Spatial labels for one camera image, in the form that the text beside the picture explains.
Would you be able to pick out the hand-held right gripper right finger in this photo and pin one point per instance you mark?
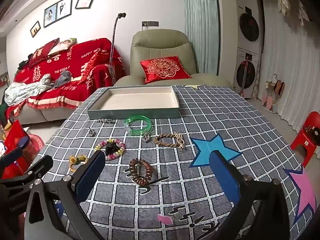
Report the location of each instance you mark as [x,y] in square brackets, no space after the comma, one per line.
[225,177]

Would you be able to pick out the red blanket covered sofa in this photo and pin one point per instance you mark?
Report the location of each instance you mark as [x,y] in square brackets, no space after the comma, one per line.
[32,115]

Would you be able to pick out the grey wall switch panel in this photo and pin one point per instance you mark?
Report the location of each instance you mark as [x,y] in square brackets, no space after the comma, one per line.
[150,24]

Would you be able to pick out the red embroidered cushion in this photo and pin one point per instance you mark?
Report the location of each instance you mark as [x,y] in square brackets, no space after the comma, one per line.
[162,70]

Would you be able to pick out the blue-grey garment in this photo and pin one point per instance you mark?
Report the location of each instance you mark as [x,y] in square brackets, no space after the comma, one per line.
[63,77]

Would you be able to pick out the flexible phone holder stand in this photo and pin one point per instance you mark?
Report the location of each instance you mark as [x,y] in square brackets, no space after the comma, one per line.
[115,33]

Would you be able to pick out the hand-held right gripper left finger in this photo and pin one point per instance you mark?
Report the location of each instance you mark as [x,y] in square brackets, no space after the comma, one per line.
[91,177]

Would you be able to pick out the white curtain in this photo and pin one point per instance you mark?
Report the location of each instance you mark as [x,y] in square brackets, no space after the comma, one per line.
[287,67]

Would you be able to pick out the teal curtain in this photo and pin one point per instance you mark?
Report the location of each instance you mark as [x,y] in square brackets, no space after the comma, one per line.
[200,30]

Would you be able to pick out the white photo print pillow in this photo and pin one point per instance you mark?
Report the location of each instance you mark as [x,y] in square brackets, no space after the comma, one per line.
[62,45]

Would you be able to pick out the small black picture frame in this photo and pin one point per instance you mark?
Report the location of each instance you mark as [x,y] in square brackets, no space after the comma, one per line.
[35,29]

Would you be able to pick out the black claw hair clip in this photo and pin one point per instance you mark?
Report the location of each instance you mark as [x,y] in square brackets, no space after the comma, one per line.
[110,150]

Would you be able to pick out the white tumble dryer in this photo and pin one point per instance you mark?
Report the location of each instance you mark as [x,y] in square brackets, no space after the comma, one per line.
[248,27]

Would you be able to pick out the green bangle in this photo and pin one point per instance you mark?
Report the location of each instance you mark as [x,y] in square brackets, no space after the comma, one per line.
[137,117]

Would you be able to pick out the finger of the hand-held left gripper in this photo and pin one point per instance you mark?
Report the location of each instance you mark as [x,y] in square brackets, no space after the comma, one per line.
[41,165]
[23,143]

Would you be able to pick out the round red mat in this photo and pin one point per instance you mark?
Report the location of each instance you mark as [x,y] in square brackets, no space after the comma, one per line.
[37,142]

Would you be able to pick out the red printed blanket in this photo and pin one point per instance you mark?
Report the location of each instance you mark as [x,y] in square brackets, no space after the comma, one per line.
[75,62]

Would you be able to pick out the light green armchair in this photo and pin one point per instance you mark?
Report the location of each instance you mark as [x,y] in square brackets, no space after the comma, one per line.
[160,42]

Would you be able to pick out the red plastic stool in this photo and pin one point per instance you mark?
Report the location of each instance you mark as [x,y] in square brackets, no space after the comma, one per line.
[306,135]

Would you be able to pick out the red pillow with white characters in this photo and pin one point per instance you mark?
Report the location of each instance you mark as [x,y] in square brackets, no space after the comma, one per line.
[42,52]

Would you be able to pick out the small silver charm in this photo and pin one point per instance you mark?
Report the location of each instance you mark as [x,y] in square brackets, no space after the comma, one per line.
[147,138]
[91,132]

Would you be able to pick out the dark cloth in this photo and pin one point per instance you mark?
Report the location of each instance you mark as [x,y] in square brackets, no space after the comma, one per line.
[23,64]

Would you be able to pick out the black portrait picture frame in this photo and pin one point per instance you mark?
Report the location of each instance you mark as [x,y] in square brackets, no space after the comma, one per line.
[50,15]
[64,8]

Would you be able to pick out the white washing machine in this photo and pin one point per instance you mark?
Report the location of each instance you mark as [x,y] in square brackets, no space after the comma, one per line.
[246,73]

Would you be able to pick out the grey-green jewelry tray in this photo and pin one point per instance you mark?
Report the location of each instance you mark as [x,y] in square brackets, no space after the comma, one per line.
[135,112]

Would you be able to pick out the small hanger stand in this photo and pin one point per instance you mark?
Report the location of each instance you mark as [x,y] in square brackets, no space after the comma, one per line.
[277,87]

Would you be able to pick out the blue-grey checked tablecloth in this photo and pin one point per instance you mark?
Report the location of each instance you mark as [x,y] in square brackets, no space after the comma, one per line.
[200,110]

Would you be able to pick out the black frame with white picture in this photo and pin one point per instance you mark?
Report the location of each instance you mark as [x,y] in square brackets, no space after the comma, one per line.
[84,2]

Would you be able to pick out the hanging laundry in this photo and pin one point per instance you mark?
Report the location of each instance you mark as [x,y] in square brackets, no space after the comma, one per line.
[283,2]

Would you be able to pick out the red satin cushion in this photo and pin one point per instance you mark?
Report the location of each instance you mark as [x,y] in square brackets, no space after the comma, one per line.
[90,67]

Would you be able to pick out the white-grey garment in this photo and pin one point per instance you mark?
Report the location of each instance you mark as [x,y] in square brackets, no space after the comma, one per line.
[22,90]

